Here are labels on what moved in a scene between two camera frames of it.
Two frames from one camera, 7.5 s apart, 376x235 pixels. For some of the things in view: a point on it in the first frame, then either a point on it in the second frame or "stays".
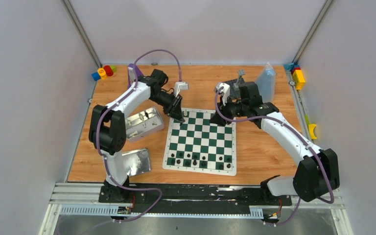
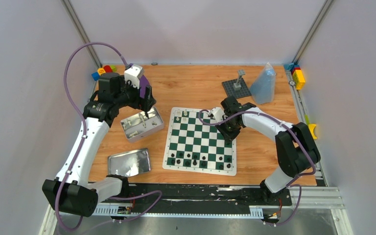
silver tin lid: x=136 y=162 stays
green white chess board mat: x=199 y=146 stays
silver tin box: x=144 y=123 stays
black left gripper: x=174 y=105 to x=145 y=98
